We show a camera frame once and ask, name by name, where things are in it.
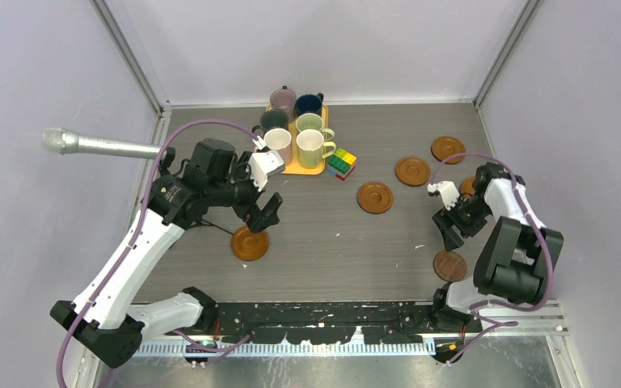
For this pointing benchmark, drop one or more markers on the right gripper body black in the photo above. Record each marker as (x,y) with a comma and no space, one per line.
(468,216)

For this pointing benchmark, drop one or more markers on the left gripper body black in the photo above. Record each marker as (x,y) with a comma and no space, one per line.
(242,193)

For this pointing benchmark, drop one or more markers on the brown wooden coaster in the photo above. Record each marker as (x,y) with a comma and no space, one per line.
(412,171)
(449,148)
(467,188)
(249,246)
(375,197)

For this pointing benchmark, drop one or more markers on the dark walnut coaster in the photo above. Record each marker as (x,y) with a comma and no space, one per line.
(450,266)

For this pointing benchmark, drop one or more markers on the yellow tray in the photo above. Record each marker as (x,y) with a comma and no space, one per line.
(295,167)

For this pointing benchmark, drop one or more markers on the navy blue mug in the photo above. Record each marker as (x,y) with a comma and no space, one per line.
(309,103)

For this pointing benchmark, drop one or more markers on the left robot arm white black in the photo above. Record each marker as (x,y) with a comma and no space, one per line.
(103,317)

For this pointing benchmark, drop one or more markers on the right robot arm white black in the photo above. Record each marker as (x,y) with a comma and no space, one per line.
(514,268)

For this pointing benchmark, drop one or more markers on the black microphone tripod stand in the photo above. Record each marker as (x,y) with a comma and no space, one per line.
(202,233)

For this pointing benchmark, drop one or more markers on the pink white mug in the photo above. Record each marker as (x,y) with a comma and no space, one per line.
(280,140)

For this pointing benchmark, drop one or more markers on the dark green mug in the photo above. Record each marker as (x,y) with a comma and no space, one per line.
(272,119)

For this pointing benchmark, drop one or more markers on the cream yellow mug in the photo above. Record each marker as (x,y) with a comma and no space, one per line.
(313,148)

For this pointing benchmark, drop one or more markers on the colourful toy brick block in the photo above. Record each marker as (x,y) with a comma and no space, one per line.
(341,164)

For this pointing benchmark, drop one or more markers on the light green mug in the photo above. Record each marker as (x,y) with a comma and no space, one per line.
(308,121)

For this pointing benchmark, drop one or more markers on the mauve mug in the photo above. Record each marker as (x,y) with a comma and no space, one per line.
(284,99)

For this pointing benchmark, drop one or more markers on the silver microphone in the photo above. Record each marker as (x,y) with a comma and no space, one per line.
(65,141)

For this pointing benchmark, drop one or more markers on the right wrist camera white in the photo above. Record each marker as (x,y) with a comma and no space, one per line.
(447,191)

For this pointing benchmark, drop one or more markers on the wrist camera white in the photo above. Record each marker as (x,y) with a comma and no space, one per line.
(447,191)
(263,165)

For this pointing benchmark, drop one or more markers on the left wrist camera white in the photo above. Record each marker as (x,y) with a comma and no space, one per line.
(263,165)

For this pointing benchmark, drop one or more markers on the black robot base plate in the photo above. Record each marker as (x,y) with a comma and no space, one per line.
(329,322)

